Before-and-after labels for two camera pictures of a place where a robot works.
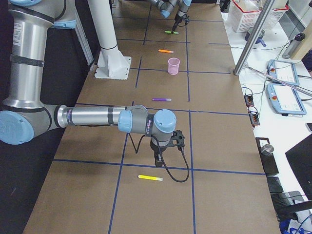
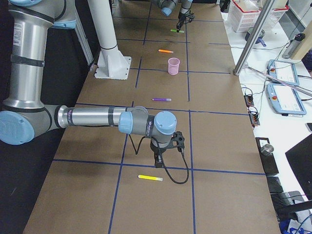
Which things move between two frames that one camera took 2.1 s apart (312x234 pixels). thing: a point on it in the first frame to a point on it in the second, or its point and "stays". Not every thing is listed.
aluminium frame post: x=267 y=9 stays
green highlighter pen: x=169 y=31 to x=175 y=30
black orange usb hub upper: x=248 y=100 stays
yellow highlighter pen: x=151 y=177 stays
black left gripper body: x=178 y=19 to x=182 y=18
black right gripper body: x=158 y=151 stays
